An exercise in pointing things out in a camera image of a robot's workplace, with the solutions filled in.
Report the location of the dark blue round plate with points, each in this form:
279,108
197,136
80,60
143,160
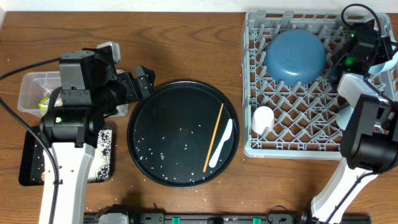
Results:
295,56

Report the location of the light blue plastic cup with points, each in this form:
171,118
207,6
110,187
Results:
344,116

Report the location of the light blue bowl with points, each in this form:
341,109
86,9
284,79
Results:
382,67

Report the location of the wooden chopstick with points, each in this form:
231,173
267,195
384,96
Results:
213,138

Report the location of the pink plastic cup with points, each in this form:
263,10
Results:
262,119

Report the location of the black rectangular tray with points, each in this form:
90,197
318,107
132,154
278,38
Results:
31,172

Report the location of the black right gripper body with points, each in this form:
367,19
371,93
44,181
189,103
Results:
383,52

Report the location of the black rail with green clips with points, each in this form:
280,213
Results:
159,218

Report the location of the light blue plastic knife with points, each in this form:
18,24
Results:
226,135

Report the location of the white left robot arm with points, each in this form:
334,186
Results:
91,90

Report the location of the grey dishwasher rack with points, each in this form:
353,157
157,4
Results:
304,115

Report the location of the white rice pile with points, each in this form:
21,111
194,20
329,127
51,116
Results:
101,165

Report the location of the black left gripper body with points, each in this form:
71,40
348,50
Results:
130,88

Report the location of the yellow green wrapper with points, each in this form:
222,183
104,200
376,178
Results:
44,104

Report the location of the clear plastic bin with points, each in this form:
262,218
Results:
35,87

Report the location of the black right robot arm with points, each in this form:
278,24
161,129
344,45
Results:
369,143

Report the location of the black round tray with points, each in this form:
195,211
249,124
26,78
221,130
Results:
169,133

